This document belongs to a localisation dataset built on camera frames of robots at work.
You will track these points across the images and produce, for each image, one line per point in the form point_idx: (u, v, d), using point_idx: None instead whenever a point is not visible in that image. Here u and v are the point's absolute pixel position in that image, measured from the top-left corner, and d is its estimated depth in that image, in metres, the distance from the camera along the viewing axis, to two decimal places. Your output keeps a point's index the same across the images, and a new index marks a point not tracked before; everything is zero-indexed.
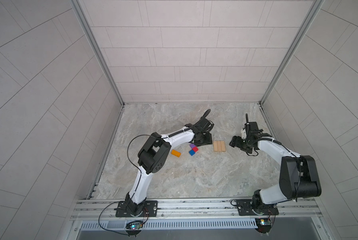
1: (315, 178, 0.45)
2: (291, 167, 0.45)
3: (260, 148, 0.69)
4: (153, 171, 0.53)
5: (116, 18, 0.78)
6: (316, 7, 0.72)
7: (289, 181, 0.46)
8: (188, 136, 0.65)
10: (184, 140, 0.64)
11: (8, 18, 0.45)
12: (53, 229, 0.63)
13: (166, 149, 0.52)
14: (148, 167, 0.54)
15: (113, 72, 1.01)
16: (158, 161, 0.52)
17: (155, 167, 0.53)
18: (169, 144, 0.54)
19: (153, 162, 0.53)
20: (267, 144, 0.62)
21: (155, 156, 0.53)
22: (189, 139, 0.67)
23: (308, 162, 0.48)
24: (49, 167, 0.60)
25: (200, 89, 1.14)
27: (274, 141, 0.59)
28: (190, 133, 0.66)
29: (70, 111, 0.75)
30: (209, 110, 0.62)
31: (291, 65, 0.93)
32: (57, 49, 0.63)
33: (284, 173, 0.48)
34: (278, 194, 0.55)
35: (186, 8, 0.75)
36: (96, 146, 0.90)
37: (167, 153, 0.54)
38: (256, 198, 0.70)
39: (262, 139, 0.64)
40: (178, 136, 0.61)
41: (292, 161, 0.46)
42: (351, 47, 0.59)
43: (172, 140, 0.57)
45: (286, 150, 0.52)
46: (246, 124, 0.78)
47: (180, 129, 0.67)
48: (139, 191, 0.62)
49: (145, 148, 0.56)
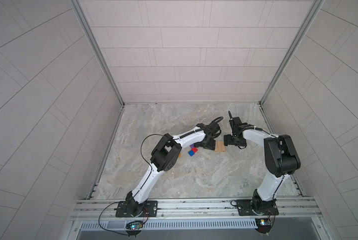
1: (294, 152, 0.51)
2: (272, 146, 0.51)
3: (245, 137, 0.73)
4: (164, 170, 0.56)
5: (116, 18, 0.78)
6: (316, 8, 0.72)
7: (273, 158, 0.52)
8: (200, 136, 0.68)
10: (194, 141, 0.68)
11: (8, 18, 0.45)
12: (53, 229, 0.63)
13: (177, 150, 0.55)
14: (161, 165, 0.58)
15: (113, 72, 1.01)
16: (170, 161, 0.56)
17: (167, 166, 0.57)
18: (180, 146, 0.56)
19: (166, 162, 0.57)
20: (250, 133, 0.68)
21: (167, 155, 0.57)
22: (200, 139, 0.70)
23: (285, 140, 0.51)
24: (50, 167, 0.60)
25: (200, 89, 1.14)
27: (256, 129, 0.66)
28: (202, 133, 0.68)
29: (70, 111, 0.75)
30: (219, 117, 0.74)
31: (290, 65, 0.93)
32: (57, 49, 0.67)
33: (268, 152, 0.54)
34: (270, 180, 0.59)
35: (186, 8, 0.75)
36: (96, 146, 0.90)
37: (178, 155, 0.58)
38: (256, 200, 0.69)
39: (246, 129, 0.71)
40: (190, 137, 0.63)
41: (272, 140, 0.52)
42: (351, 47, 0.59)
43: (183, 141, 0.59)
45: (268, 134, 0.58)
46: (231, 119, 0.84)
47: (191, 130, 0.67)
48: (146, 188, 0.63)
49: (157, 147, 0.60)
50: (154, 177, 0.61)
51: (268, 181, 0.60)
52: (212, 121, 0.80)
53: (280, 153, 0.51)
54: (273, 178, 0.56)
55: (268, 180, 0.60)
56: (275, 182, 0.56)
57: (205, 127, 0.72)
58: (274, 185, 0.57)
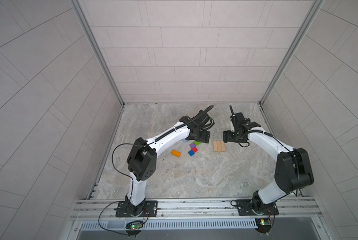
1: (308, 169, 0.46)
2: (288, 164, 0.45)
3: (251, 140, 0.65)
4: (143, 179, 0.50)
5: (116, 18, 0.78)
6: (316, 7, 0.72)
7: (288, 179, 0.46)
8: (183, 134, 0.58)
10: (176, 140, 0.57)
11: (8, 18, 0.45)
12: (53, 229, 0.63)
13: (150, 158, 0.46)
14: (137, 175, 0.50)
15: (113, 72, 1.01)
16: (147, 169, 0.49)
17: (145, 175, 0.50)
18: (155, 151, 0.49)
19: (141, 172, 0.49)
20: (258, 137, 0.60)
21: (143, 164, 0.48)
22: (184, 136, 0.60)
23: (302, 155, 0.49)
24: (49, 167, 0.60)
25: (200, 89, 1.14)
27: (265, 134, 0.58)
28: (185, 129, 0.58)
29: (70, 111, 0.75)
30: (211, 104, 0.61)
31: (291, 65, 0.93)
32: (57, 49, 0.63)
33: (281, 168, 0.48)
34: (276, 190, 0.56)
35: (186, 8, 0.75)
36: (96, 146, 0.90)
37: (155, 161, 0.49)
38: (256, 200, 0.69)
39: (253, 132, 0.62)
40: (167, 139, 0.53)
41: (288, 158, 0.45)
42: (351, 47, 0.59)
43: (160, 146, 0.51)
45: (280, 145, 0.51)
46: (233, 115, 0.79)
47: (170, 129, 0.57)
48: (135, 195, 0.60)
49: (131, 155, 0.51)
50: (138, 185, 0.56)
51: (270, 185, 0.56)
52: (199, 112, 0.68)
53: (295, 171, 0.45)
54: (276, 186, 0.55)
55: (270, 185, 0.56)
56: (281, 194, 0.54)
57: (191, 120, 0.62)
58: (279, 196, 0.55)
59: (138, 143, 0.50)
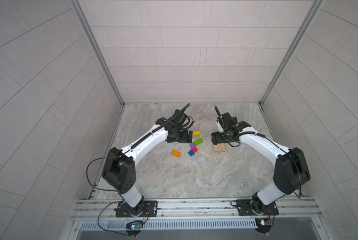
1: (306, 168, 0.46)
2: (287, 168, 0.44)
3: (243, 141, 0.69)
4: (124, 190, 0.46)
5: (116, 18, 0.78)
6: (316, 8, 0.72)
7: (289, 181, 0.45)
8: (160, 136, 0.55)
10: (154, 143, 0.54)
11: (8, 18, 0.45)
12: (53, 229, 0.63)
13: (128, 167, 0.43)
14: (117, 188, 0.45)
15: (113, 72, 1.01)
16: (126, 180, 0.45)
17: (125, 186, 0.46)
18: (132, 160, 0.45)
19: (121, 184, 0.44)
20: (251, 139, 0.58)
21: (122, 175, 0.44)
22: (161, 138, 0.56)
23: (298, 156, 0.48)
24: (49, 167, 0.60)
25: (200, 89, 1.14)
27: (258, 136, 0.56)
28: (161, 132, 0.56)
29: (70, 111, 0.75)
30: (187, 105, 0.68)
31: (291, 65, 0.93)
32: (57, 49, 0.67)
33: (280, 172, 0.47)
34: (275, 191, 0.56)
35: (186, 8, 0.75)
36: (96, 146, 0.89)
37: (133, 169, 0.45)
38: (256, 202, 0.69)
39: (244, 134, 0.60)
40: (145, 143, 0.51)
41: (286, 161, 0.44)
42: (350, 47, 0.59)
43: (138, 150, 0.48)
45: (275, 147, 0.50)
46: (220, 117, 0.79)
47: (147, 133, 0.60)
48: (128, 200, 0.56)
49: (106, 169, 0.47)
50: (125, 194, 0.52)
51: (269, 187, 0.59)
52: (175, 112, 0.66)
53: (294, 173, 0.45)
54: (276, 188, 0.55)
55: (269, 187, 0.58)
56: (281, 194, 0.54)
57: (166, 121, 0.60)
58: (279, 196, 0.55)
59: (112, 154, 0.45)
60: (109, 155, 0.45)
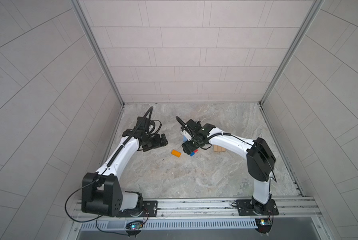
1: (271, 152, 0.51)
2: (258, 160, 0.48)
3: (213, 143, 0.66)
4: (115, 212, 0.43)
5: (116, 19, 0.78)
6: (316, 8, 0.72)
7: (262, 172, 0.50)
8: (133, 145, 0.55)
10: (129, 154, 0.53)
11: (8, 18, 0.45)
12: (52, 229, 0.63)
13: (112, 186, 0.40)
14: (106, 213, 0.41)
15: (113, 72, 1.01)
16: (114, 200, 0.42)
17: (115, 207, 0.43)
18: (113, 177, 0.43)
19: (109, 206, 0.41)
20: (219, 140, 0.60)
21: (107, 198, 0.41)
22: (135, 148, 0.56)
23: (263, 144, 0.53)
24: (49, 167, 0.60)
25: (200, 89, 1.14)
27: (225, 135, 0.59)
28: (132, 141, 0.55)
29: (70, 111, 0.75)
30: (151, 107, 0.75)
31: (291, 65, 0.93)
32: (57, 49, 0.67)
33: (252, 165, 0.51)
34: (261, 185, 0.58)
35: (186, 8, 0.75)
36: (96, 146, 0.89)
37: (118, 186, 0.43)
38: (258, 205, 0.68)
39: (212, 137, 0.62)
40: (119, 157, 0.49)
41: (255, 154, 0.48)
42: (351, 47, 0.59)
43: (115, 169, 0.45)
45: (241, 141, 0.54)
46: (185, 126, 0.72)
47: (118, 146, 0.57)
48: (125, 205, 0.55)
49: (86, 199, 0.42)
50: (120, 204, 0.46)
51: (257, 184, 0.60)
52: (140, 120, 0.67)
53: (264, 163, 0.49)
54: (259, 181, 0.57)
55: (256, 184, 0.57)
56: (266, 184, 0.56)
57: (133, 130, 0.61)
58: (266, 188, 0.57)
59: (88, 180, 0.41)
60: (86, 182, 0.41)
